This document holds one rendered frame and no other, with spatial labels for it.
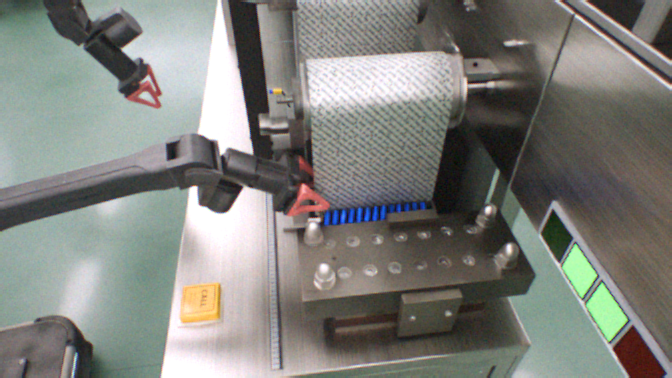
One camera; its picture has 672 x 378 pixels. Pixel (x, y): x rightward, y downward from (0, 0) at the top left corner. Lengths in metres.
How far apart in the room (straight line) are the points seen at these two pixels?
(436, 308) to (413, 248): 0.11
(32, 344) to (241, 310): 1.10
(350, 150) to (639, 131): 0.42
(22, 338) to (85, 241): 0.68
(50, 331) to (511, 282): 1.54
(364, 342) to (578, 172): 0.46
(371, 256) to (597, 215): 0.37
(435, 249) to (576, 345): 1.33
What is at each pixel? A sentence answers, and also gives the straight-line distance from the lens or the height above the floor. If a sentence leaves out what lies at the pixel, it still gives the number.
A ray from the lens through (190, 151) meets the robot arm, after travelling 0.74.
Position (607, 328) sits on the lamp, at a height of 1.17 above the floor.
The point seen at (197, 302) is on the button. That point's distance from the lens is 0.91.
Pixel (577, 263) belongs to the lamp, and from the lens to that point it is 0.67.
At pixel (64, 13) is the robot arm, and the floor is 1.29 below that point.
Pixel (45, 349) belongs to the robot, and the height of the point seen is 0.24.
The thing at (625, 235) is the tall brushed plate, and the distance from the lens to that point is 0.60.
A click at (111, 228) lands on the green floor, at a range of 2.48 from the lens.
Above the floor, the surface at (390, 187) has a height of 1.08.
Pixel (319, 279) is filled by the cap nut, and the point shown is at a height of 1.05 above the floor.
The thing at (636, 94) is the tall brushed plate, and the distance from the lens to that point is 0.57.
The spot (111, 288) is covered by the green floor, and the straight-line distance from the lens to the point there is 2.23.
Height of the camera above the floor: 1.66
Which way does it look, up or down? 43 degrees down
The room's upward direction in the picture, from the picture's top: straight up
